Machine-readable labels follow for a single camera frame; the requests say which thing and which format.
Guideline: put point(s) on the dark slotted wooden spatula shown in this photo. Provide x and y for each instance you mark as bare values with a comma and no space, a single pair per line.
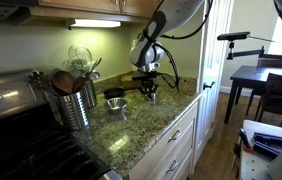
39,81

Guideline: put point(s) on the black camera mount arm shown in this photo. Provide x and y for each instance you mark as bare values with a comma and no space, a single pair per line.
247,53

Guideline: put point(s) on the small brown wooden spoon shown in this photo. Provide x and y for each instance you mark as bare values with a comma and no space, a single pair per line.
78,84

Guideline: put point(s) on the dark wooden dining table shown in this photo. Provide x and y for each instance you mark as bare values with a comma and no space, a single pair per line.
254,73

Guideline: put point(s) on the small perforated steel utensil holder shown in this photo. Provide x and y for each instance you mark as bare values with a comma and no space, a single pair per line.
90,95

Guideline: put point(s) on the dark blue tool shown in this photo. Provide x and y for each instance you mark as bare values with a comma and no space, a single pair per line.
267,143

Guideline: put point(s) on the white panelled door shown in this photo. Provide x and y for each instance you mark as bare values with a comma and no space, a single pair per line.
214,60

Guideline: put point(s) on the under-cabinet light strip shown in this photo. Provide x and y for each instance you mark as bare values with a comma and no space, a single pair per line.
96,23

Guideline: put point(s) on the stainless steel gas range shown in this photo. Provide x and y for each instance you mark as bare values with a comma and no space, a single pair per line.
14,150

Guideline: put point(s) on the dark range hood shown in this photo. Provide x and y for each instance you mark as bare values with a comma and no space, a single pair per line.
1,11

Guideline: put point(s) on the large brown wooden spoon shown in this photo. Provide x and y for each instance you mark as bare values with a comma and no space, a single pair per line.
62,81

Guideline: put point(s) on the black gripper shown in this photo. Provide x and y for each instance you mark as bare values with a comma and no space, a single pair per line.
148,84

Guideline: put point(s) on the dark wooden chair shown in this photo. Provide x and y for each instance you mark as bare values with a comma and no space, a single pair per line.
276,63
281,96

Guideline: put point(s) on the wide shallow silver measuring cup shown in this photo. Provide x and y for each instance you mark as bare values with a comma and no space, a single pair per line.
115,106

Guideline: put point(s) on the black bar-shaped camera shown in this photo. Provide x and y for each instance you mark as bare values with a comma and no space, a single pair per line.
232,36

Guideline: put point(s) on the wooden upper kitchen cabinets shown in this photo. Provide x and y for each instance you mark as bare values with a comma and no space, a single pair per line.
81,5

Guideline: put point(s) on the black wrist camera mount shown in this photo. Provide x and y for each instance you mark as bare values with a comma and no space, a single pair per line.
144,75

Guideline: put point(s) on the large perforated steel utensil holder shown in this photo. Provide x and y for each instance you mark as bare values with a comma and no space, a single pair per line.
74,111

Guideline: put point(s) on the robot mounting cart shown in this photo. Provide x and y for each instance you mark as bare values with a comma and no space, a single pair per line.
257,170

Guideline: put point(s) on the black and orange clamp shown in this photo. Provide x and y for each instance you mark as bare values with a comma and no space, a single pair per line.
244,138

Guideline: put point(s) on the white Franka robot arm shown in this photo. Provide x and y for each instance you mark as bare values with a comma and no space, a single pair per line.
167,16

